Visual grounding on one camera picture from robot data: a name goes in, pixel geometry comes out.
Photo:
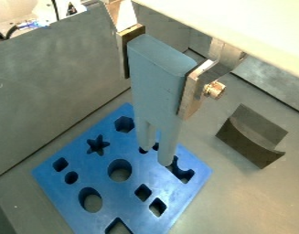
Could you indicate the grey two-pronged peg block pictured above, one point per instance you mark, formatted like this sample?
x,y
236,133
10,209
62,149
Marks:
x,y
158,69

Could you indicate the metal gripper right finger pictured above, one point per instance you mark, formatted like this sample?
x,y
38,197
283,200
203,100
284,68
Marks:
x,y
203,79

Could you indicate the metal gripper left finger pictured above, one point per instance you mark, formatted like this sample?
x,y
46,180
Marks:
x,y
128,29

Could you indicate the blue shape-sorting board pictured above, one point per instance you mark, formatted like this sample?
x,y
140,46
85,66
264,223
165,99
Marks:
x,y
109,186

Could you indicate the dark curved metal block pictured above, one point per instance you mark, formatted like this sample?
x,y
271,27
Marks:
x,y
255,136

